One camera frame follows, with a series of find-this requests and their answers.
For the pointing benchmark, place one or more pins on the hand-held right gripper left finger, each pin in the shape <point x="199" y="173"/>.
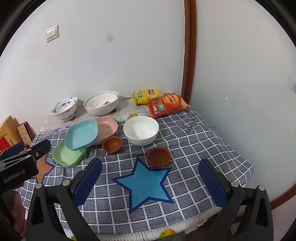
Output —
<point x="87" y="183"/>

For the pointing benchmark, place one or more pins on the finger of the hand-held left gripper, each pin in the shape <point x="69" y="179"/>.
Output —
<point x="13" y="149"/>
<point x="40" y="149"/>

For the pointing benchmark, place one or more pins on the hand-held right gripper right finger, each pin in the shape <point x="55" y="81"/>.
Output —
<point x="212" y="183"/>

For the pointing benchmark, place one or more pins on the green plate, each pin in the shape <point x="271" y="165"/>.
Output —
<point x="67" y="157"/>

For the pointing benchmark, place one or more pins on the blue plate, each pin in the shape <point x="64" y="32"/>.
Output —
<point x="81" y="135"/>

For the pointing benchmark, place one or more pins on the small brown bowl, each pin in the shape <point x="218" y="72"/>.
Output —
<point x="112" y="144"/>
<point x="158" y="157"/>

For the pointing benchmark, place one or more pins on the pink plate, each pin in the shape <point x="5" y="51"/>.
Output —
<point x="107" y="127"/>

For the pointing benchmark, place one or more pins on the plain white bowl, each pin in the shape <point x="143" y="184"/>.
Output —
<point x="141" y="131"/>

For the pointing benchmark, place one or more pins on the person's left hand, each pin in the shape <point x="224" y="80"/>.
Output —
<point x="19" y="208"/>

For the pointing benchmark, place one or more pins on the red patterned box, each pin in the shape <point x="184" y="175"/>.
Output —
<point x="25" y="134"/>

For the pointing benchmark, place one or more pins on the light wooden box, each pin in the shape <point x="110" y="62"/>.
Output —
<point x="8" y="128"/>

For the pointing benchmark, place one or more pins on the grey checked star tablecloth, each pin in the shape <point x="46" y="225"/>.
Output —
<point x="192" y="148"/>

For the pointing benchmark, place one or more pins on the small red-brown dish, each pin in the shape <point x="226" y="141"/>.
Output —
<point x="70" y="119"/>

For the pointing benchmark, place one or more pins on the blue patterned footed bowl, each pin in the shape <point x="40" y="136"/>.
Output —
<point x="63" y="109"/>

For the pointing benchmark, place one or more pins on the brown wooden baseboard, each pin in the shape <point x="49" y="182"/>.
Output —
<point x="281" y="200"/>

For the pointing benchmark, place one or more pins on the white bowl with swirl pattern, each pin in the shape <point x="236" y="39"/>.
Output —
<point x="101" y="110"/>

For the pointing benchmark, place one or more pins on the white bowl with orange lettering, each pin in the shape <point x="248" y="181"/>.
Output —
<point x="101" y="100"/>

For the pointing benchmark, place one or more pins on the white fruit print tablecloth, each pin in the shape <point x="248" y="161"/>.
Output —
<point x="122" y="112"/>

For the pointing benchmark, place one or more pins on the red chips bag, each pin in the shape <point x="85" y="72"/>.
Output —
<point x="168" y="104"/>

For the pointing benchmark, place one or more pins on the yellow chips bag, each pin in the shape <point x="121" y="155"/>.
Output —
<point x="145" y="95"/>

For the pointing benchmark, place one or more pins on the white wall light switch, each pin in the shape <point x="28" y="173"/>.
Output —
<point x="52" y="34"/>

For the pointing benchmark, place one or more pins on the brown wooden door frame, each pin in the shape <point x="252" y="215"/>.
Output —
<point x="188" y="46"/>

